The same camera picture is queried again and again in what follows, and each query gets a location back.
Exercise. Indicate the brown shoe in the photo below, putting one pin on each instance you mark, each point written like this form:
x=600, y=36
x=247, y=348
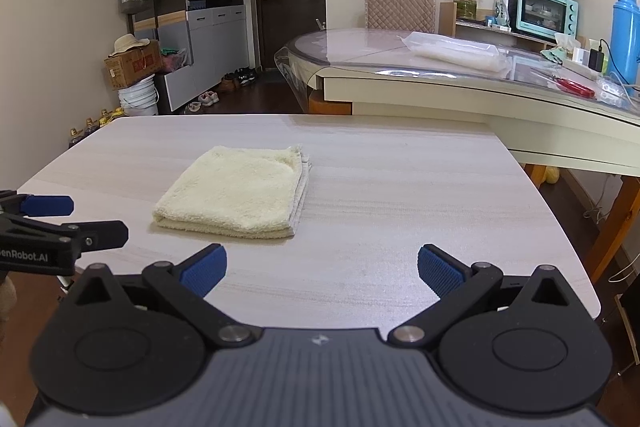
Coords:
x=229, y=83

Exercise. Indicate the white red printed box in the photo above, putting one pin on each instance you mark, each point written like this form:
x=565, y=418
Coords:
x=502, y=9

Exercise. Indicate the white plastic bucket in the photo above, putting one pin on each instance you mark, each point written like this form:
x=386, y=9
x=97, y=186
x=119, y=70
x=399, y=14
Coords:
x=137, y=99

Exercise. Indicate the cream dining table glass top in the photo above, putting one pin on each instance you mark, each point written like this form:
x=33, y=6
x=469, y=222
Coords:
x=425, y=94

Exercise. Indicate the wooden tabletop shelf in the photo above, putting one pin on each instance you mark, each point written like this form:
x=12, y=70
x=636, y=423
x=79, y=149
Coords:
x=447, y=19

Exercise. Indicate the teal toaster oven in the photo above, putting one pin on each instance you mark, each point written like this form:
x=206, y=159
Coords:
x=542, y=14

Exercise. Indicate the straw hat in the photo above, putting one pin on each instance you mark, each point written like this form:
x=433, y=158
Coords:
x=125, y=44

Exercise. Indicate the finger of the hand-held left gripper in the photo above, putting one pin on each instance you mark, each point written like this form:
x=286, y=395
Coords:
x=47, y=206
x=105, y=233

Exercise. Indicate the pile of colourful clothes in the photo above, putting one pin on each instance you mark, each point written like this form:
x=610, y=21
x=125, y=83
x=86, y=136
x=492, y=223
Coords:
x=175, y=59

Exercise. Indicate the cluster of cooking oil bottles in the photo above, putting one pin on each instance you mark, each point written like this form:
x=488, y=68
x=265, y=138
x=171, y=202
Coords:
x=75, y=138

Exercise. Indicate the blue thermos flask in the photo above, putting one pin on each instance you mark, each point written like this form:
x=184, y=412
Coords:
x=625, y=42

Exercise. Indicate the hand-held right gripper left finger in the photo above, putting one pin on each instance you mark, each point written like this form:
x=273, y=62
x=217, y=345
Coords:
x=202, y=272

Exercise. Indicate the quilted beige chair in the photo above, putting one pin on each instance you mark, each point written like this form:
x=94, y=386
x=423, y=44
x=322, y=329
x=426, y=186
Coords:
x=400, y=12

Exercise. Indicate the orange lid glass jar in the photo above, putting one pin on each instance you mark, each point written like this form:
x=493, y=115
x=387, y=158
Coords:
x=466, y=9

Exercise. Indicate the red scissors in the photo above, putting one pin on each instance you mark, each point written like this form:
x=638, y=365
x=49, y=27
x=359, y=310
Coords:
x=577, y=88

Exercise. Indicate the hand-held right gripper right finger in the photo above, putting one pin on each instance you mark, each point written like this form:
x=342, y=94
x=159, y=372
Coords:
x=440, y=274

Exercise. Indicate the cream yellow towel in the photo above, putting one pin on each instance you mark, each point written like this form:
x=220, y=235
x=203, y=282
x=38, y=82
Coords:
x=235, y=192

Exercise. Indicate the clear plastic bag white contents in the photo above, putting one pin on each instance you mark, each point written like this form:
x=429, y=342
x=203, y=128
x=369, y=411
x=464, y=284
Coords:
x=455, y=52

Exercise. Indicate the pink white sneaker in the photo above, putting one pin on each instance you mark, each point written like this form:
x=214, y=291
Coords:
x=192, y=108
x=210, y=98

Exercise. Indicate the green cloth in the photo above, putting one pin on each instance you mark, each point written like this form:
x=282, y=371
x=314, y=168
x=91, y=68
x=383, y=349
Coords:
x=555, y=54

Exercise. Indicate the black charger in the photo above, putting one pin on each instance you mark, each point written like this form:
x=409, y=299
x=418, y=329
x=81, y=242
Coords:
x=596, y=59

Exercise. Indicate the black sneaker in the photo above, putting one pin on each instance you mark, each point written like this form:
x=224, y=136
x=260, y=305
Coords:
x=246, y=77

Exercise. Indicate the brown cardboard box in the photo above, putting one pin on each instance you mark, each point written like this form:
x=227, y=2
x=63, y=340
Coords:
x=132, y=68

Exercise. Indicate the grey and dark tall cabinet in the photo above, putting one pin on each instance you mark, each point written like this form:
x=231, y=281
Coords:
x=215, y=37

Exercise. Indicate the white tissue pack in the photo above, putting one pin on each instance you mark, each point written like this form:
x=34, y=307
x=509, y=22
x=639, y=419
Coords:
x=565, y=41

